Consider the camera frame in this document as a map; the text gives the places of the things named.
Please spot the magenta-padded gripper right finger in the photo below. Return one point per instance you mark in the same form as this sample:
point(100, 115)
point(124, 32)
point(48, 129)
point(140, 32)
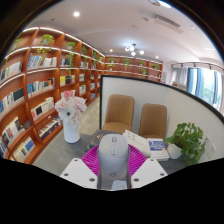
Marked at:
point(148, 171)

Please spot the recessed ceiling spotlights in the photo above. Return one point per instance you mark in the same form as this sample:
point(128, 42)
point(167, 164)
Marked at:
point(76, 14)

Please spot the white computer mouse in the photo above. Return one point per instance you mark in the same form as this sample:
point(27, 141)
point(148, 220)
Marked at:
point(113, 156)

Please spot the green plant in white pot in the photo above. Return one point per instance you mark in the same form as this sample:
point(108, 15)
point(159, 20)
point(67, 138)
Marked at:
point(188, 140)

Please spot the tan upholstered chair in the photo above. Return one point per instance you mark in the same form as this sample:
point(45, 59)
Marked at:
point(119, 111)
point(153, 120)

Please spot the orange wooden bookshelf unit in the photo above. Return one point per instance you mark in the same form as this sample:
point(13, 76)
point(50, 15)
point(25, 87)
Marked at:
point(25, 96)

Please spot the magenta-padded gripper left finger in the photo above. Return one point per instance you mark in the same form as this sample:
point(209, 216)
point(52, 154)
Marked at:
point(78, 171)

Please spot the white partition with black trim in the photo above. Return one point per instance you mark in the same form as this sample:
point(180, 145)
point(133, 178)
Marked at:
point(150, 91)

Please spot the white wall sockets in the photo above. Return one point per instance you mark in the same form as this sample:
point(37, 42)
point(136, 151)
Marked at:
point(210, 148)

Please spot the blue and white book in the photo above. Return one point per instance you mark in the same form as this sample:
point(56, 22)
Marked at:
point(158, 148)

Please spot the pink and white flowers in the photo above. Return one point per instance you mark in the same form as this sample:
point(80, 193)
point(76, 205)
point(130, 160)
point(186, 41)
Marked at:
point(70, 106)

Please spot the ceiling air conditioner vent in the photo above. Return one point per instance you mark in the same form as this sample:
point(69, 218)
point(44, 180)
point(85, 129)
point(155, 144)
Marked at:
point(166, 22)

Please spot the ceiling lamp with round bulbs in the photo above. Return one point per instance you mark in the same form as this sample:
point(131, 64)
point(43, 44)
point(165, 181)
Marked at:
point(133, 49)

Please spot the window with white curtains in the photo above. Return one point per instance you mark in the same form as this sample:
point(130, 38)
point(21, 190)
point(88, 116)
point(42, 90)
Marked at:
point(206, 85)

